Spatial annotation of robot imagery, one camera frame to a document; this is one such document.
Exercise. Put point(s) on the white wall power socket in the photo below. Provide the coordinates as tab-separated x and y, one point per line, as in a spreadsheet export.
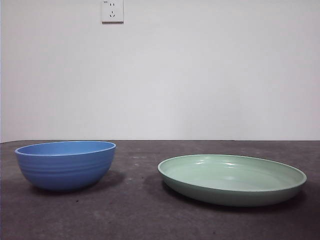
112	12

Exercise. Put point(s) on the blue ribbed bowl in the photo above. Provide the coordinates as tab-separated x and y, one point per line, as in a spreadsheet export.
65	172

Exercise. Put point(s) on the pale green round plate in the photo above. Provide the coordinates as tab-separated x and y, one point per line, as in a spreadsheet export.
225	192

